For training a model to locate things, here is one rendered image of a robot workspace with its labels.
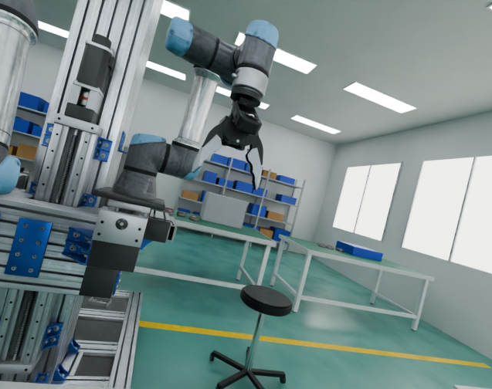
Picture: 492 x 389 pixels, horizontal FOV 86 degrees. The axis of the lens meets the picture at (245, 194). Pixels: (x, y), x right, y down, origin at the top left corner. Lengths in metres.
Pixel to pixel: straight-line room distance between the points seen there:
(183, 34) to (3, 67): 0.35
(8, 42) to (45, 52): 7.15
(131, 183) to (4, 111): 0.43
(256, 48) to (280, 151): 6.81
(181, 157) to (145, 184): 0.16
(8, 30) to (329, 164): 7.70
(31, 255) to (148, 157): 0.47
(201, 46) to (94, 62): 0.57
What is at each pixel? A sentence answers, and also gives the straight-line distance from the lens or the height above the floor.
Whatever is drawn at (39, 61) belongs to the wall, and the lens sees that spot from 7.89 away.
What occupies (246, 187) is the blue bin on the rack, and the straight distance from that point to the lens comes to 6.48.
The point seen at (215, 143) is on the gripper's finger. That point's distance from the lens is 0.56.
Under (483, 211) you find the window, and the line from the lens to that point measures 4.93.
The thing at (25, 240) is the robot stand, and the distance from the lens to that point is 1.06.
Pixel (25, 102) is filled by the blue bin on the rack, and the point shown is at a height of 1.88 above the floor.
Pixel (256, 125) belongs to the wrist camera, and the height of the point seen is 1.26.
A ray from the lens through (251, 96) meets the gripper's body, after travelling 0.59.
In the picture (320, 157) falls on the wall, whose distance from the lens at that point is 7.93.
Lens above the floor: 1.13
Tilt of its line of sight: 1 degrees up
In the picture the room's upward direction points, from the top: 15 degrees clockwise
